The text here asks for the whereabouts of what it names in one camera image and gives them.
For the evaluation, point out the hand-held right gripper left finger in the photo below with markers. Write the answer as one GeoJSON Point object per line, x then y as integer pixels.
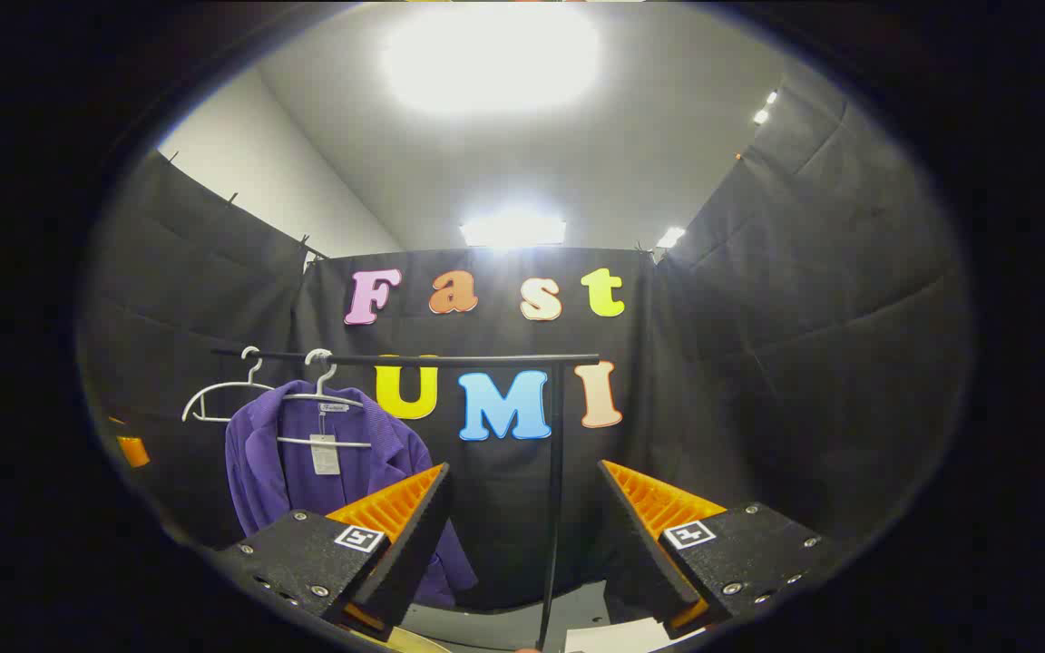
{"type": "Point", "coordinates": [414, 544]}

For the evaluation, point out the purple knit garment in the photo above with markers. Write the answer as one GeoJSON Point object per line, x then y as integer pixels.
{"type": "Point", "coordinates": [259, 462]}

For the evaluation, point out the small ceiling light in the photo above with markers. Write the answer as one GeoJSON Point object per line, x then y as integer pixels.
{"type": "Point", "coordinates": [670, 238]}

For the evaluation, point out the white hanger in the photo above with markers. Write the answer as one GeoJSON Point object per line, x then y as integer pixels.
{"type": "Point", "coordinates": [214, 391]}
{"type": "Point", "coordinates": [341, 443]}

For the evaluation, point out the large ceiling light panel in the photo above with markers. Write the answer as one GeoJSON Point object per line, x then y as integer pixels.
{"type": "Point", "coordinates": [491, 59]}

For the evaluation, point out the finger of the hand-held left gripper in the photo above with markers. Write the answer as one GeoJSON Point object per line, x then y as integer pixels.
{"type": "Point", "coordinates": [132, 451]}

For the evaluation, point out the white paper sheet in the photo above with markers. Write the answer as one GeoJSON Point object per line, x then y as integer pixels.
{"type": "Point", "coordinates": [613, 637]}

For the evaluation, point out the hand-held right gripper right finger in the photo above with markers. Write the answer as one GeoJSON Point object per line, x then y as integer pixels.
{"type": "Point", "coordinates": [636, 544]}

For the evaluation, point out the black clothes rack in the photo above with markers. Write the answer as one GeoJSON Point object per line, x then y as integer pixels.
{"type": "Point", "coordinates": [450, 360]}

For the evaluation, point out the black backdrop cloth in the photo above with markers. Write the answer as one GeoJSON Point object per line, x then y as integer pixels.
{"type": "Point", "coordinates": [758, 363]}

